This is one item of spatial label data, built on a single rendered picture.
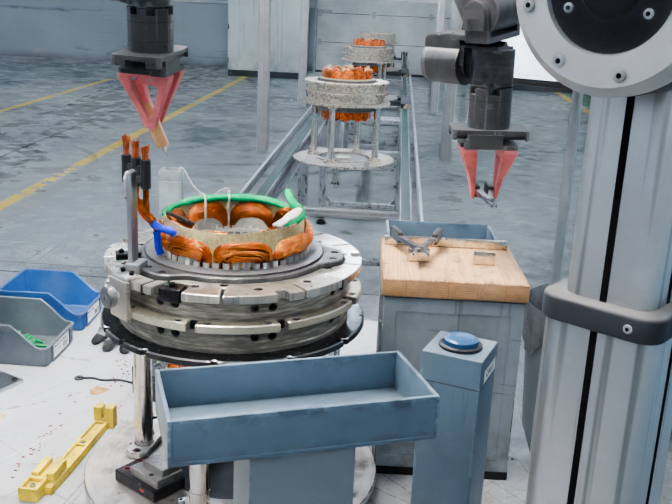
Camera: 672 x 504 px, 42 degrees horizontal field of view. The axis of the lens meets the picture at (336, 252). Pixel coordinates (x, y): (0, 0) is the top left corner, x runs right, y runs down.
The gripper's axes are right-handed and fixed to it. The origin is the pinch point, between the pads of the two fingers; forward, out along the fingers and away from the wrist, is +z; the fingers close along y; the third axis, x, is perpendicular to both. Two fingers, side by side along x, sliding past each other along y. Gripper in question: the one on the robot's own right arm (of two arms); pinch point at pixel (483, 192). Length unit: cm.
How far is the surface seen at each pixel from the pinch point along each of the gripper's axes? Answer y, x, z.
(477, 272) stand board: 1.3, 7.8, 9.2
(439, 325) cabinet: 6.4, 11.9, 15.2
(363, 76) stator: 15, -207, 7
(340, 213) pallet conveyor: 22, -174, 50
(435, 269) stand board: 6.8, 7.3, 9.0
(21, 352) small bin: 74, -17, 34
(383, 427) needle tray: 15, 48, 11
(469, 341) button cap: 4.6, 27.2, 10.8
